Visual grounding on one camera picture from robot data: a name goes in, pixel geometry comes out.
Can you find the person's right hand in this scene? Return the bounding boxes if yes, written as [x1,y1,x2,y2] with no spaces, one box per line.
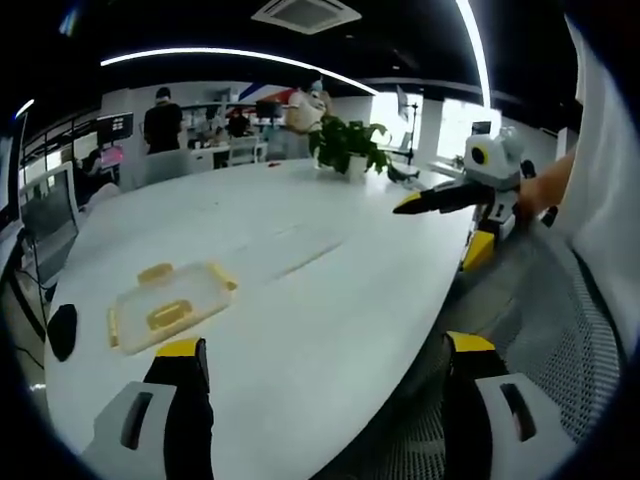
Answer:
[517,172,556,222]

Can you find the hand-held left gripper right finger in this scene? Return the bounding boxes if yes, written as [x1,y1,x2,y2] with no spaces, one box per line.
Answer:
[439,329,577,480]

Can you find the person's white shirt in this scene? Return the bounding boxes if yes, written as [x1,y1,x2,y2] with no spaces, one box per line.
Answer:
[562,13,640,351]

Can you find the dark computer monitor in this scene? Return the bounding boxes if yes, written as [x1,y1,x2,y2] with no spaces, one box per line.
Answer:
[95,113,136,147]

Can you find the grey mesh office chair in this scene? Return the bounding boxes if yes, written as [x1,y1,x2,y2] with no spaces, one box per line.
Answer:
[319,219,632,480]

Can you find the white framed office chair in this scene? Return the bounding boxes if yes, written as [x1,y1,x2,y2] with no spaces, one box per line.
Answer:
[18,161,82,301]

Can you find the potted green plant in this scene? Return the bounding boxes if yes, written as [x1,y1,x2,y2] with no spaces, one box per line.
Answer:
[308,114,394,182]

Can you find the ceiling air vent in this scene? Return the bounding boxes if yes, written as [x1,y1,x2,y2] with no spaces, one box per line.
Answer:
[250,0,363,36]

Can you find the black flat object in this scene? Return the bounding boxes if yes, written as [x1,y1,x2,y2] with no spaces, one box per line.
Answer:
[46,302,79,363]

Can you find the long ceiling light strip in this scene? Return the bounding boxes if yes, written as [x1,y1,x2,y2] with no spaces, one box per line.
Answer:
[455,0,494,109]
[99,46,379,97]

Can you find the clear plastic lid yellow clasps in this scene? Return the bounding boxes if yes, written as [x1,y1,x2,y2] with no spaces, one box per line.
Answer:
[106,259,239,357]

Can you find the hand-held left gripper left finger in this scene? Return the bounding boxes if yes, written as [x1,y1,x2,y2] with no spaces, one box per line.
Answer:
[81,337,216,480]

